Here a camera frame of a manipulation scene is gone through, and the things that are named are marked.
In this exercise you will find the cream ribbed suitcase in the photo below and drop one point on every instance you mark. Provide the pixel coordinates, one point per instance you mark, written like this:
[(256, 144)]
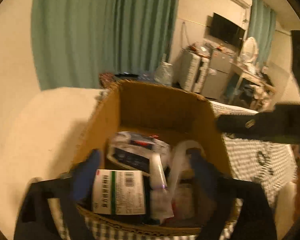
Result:
[(192, 72)]

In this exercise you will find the large clear water bottle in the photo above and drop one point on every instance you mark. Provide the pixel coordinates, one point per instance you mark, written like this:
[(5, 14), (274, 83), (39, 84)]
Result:
[(164, 73)]

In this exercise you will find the green curtain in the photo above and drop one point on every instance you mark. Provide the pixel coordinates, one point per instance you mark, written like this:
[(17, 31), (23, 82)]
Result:
[(74, 41), (262, 25)]

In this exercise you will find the white green medicine box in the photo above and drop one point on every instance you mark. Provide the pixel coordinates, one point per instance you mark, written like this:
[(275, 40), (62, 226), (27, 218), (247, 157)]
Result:
[(118, 192)]

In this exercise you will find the white oval mirror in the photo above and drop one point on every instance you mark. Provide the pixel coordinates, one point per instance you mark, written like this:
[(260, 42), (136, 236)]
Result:
[(249, 51)]

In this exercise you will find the patterned dark bag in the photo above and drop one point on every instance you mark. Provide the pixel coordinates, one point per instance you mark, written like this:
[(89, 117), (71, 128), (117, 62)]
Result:
[(106, 80)]

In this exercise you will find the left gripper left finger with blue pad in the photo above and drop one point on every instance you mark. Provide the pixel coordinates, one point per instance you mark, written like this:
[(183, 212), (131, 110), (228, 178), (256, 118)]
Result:
[(35, 219)]

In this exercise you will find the cluttered wooden desk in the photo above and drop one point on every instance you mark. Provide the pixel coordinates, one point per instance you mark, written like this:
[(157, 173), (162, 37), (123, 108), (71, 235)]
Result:
[(263, 92)]

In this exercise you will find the small grey fridge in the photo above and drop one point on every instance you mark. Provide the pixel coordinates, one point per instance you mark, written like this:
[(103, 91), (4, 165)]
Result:
[(217, 75)]

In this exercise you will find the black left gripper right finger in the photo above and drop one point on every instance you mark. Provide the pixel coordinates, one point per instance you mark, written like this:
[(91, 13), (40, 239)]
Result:
[(255, 219)]

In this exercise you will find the brown cardboard box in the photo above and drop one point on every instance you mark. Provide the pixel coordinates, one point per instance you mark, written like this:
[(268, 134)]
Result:
[(172, 114)]

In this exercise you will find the black wall television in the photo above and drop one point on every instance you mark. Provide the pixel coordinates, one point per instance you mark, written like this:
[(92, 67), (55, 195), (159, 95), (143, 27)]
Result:
[(226, 31)]

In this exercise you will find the checkered bed sheet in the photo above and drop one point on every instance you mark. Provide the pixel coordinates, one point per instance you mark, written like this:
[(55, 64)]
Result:
[(270, 164)]

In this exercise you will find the white navy printed plastic bag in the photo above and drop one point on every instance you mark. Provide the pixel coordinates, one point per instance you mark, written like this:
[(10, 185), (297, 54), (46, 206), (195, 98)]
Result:
[(133, 151)]

